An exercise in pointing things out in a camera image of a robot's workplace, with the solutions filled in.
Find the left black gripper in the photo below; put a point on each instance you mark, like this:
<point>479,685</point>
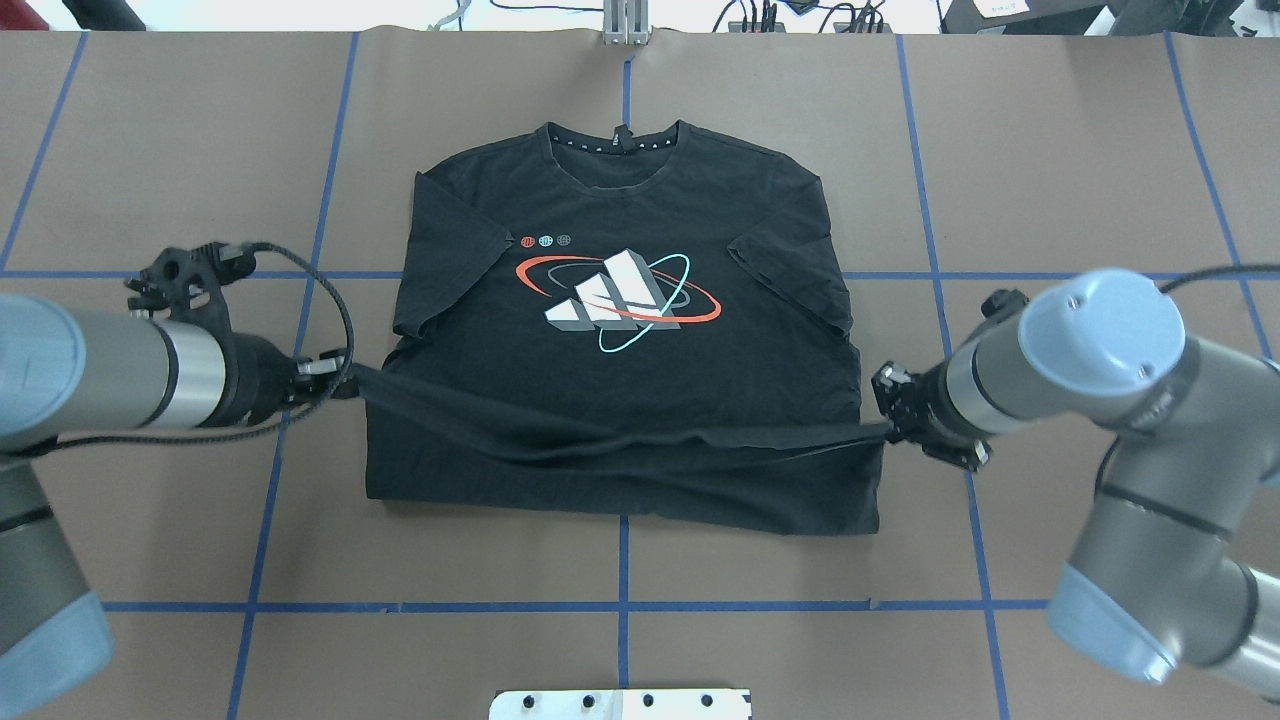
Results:
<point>254,378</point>

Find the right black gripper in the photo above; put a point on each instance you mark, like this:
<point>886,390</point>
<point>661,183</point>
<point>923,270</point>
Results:
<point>929,410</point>

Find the black printed t-shirt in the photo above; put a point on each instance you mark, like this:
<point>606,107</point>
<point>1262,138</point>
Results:
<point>643,326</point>

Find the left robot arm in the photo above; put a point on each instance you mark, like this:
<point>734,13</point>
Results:
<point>73,378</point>

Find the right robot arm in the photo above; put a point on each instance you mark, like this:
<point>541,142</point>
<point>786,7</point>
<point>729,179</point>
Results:
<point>1150,584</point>

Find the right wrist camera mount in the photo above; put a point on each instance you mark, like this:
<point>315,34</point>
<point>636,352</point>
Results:
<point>1002,304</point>

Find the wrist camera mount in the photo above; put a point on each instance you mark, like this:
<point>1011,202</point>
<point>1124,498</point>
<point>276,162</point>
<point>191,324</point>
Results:
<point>1002,304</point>
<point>186,285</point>

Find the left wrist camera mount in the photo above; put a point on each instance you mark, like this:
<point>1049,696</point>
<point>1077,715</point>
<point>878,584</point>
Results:
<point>186,285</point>

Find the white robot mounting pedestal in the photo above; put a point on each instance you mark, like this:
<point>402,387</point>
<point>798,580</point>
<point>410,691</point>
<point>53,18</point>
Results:
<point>621,703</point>

